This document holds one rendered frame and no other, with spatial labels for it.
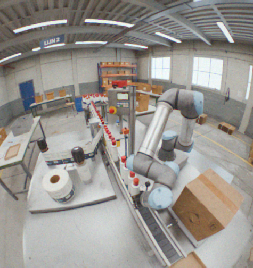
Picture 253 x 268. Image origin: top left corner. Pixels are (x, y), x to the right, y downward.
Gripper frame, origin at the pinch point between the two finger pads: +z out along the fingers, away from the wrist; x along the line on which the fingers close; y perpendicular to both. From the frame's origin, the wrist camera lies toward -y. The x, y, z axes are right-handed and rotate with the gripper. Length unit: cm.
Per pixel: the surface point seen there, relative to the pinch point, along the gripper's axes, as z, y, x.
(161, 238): -9.2, -0.7, 26.7
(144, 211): 0.8, 0.0, 9.4
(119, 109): -11, -5, -59
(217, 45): -99, -519, -329
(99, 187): 14.8, 20.5, -14.7
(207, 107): 171, -517, -187
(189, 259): -16, -9, 48
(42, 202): 13, 66, -12
